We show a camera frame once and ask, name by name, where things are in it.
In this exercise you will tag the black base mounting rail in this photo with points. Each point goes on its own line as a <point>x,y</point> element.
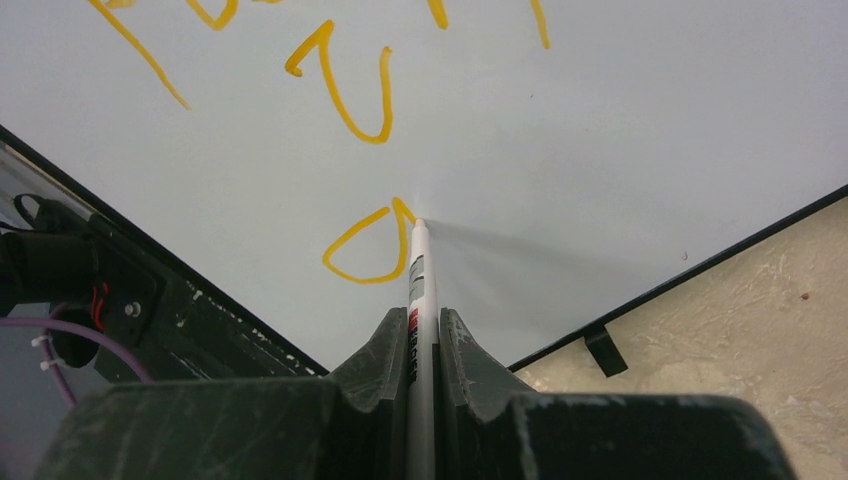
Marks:
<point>122,285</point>

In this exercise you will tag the white whiteboard black frame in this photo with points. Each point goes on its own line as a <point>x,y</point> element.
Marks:
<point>566,156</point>

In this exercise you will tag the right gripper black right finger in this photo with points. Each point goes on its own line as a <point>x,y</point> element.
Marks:
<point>476,433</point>

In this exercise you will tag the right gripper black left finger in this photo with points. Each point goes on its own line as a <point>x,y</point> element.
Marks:
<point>368,434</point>

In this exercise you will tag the white board marker pen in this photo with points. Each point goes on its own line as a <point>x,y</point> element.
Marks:
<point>420,460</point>

